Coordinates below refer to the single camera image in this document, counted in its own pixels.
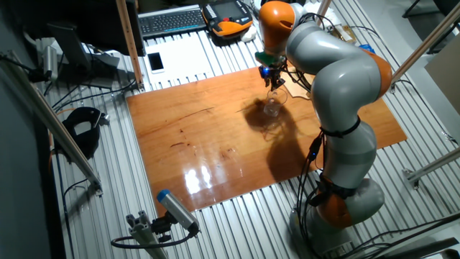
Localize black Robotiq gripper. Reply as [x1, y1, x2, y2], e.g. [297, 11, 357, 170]
[257, 63, 288, 92]

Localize clear plastic cup with handle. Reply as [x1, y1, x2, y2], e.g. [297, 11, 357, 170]
[263, 88, 288, 118]

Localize wooden cup rack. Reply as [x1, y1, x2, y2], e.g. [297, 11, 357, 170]
[283, 64, 313, 101]

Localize white cloth lump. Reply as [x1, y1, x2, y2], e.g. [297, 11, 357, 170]
[239, 25, 258, 43]

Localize orange black teach pendant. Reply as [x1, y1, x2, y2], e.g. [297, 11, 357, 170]
[201, 0, 254, 38]

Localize brown cardboard piece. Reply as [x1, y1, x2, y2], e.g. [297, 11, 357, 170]
[331, 24, 358, 45]

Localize large wooden board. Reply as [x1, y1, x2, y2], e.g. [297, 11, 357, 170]
[125, 66, 409, 217]

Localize white printed paper sheet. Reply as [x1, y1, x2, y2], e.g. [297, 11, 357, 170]
[143, 35, 217, 91]

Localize white smartphone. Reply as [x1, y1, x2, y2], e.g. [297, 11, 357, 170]
[147, 52, 165, 75]

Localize black computer keyboard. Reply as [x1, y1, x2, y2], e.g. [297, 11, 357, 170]
[137, 4, 208, 40]

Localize black chair base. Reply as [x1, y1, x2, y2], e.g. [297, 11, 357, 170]
[401, 0, 460, 19]

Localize grey panel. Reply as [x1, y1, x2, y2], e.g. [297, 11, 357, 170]
[424, 34, 460, 116]

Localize black computer monitor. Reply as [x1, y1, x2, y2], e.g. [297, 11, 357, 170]
[21, 0, 147, 90]

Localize black curved clamp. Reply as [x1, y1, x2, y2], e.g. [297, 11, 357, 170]
[61, 106, 109, 160]

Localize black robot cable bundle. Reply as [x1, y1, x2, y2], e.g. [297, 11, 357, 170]
[283, 12, 364, 259]

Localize aluminium frame post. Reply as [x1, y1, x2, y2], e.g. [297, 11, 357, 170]
[316, 0, 333, 27]
[390, 1, 460, 94]

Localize brown frame post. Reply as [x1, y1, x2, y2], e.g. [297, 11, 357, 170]
[115, 0, 145, 91]

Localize grey camera with blue cap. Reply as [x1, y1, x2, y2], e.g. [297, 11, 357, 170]
[156, 188, 201, 235]

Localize aluminium frame strut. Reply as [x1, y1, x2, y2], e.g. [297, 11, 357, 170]
[402, 147, 460, 191]
[0, 50, 104, 197]

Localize black desk cables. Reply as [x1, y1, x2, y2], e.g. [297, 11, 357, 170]
[42, 78, 137, 113]

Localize black floor cables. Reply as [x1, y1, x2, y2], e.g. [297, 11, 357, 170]
[337, 212, 460, 259]

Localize aluminium profile camera mount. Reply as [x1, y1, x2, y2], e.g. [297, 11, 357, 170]
[125, 210, 170, 259]

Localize black camera cable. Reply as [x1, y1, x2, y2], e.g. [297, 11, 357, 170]
[110, 230, 198, 250]

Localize silver camera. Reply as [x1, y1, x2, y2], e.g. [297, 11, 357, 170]
[42, 45, 59, 82]

